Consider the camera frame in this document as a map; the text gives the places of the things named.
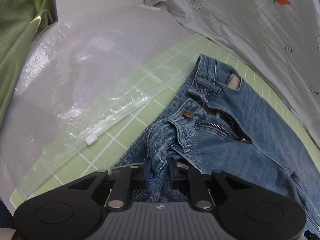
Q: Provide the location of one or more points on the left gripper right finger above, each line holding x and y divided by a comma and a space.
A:
193, 182

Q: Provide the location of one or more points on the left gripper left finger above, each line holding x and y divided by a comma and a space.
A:
125, 182

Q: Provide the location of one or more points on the blue denim jeans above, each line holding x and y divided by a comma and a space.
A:
217, 121

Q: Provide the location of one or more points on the clear plastic zipper bag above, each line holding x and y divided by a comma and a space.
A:
81, 76

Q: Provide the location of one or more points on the green grid cutting mat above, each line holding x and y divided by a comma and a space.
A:
155, 109

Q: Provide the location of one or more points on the white carrot print sheet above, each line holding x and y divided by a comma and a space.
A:
278, 38

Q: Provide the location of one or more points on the green fabric curtain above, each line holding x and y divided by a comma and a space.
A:
21, 22

